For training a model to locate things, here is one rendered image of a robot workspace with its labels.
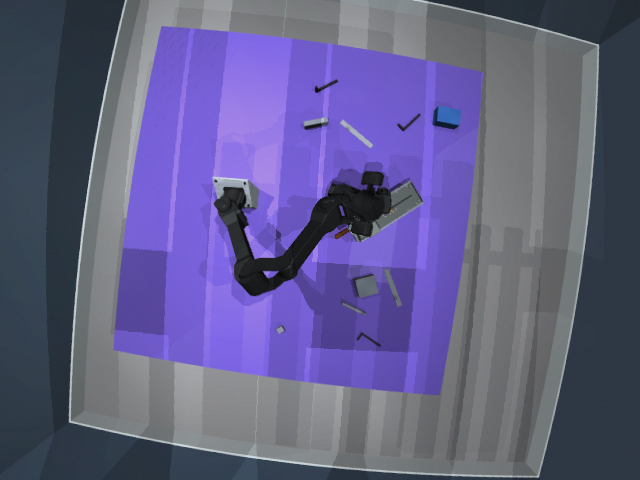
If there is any blue cube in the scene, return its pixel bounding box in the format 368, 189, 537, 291
432, 106, 461, 129

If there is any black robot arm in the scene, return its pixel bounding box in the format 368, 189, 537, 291
213, 183, 391, 296

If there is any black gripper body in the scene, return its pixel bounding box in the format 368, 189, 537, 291
351, 171, 384, 237

